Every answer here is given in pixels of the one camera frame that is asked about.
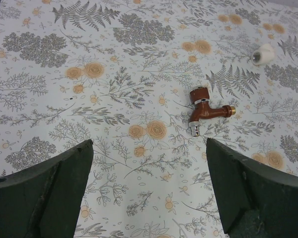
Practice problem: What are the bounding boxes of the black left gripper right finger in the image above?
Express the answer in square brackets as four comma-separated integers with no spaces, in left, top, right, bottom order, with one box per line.
[206,138,298,238]

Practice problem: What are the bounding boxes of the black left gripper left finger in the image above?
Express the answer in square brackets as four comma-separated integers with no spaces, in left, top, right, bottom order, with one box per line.
[0,139,94,238]

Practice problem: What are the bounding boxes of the white pipe elbow fitting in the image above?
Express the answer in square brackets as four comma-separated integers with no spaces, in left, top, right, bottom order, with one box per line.
[251,44,275,65]

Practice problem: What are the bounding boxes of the floral patterned table mat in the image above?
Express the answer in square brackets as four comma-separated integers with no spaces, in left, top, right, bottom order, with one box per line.
[0,0,298,238]

